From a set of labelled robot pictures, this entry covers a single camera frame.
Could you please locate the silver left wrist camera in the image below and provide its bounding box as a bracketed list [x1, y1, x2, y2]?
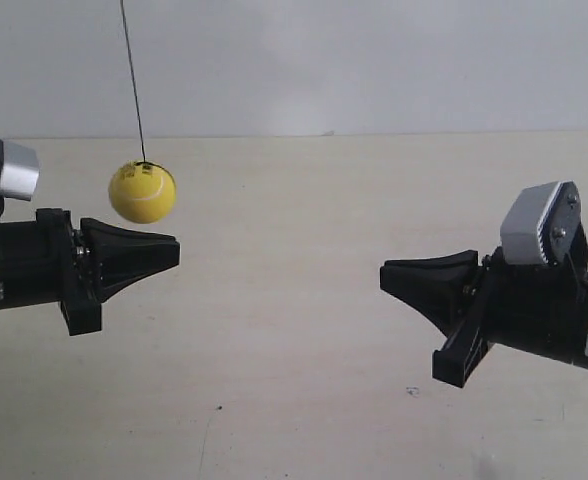
[0, 139, 40, 202]

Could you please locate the thin black hanging string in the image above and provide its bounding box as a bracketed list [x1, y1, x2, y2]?
[119, 0, 148, 164]

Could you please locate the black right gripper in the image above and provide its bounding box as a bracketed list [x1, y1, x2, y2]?
[379, 249, 501, 388]

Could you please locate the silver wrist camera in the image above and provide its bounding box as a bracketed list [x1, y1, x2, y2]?
[500, 180, 581, 266]
[0, 139, 40, 202]

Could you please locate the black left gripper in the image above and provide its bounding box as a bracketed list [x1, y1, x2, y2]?
[36, 208, 180, 336]

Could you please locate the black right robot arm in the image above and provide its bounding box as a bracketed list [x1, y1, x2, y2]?
[379, 230, 588, 387]

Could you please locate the yellow tennis ball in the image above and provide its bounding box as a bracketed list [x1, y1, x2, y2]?
[108, 161, 177, 224]

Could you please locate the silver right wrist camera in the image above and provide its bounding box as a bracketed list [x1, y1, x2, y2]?
[500, 180, 581, 266]

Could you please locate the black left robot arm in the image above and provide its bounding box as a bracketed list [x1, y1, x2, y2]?
[0, 208, 180, 336]

